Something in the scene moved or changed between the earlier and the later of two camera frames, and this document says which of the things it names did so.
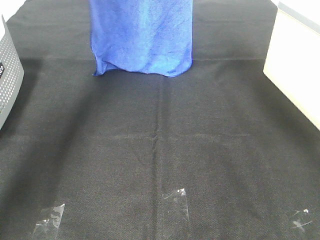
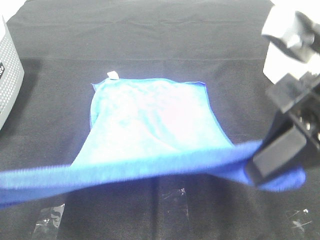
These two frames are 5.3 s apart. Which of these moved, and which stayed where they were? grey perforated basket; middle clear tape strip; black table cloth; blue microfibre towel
Moved: blue microfibre towel
Stayed: grey perforated basket; middle clear tape strip; black table cloth
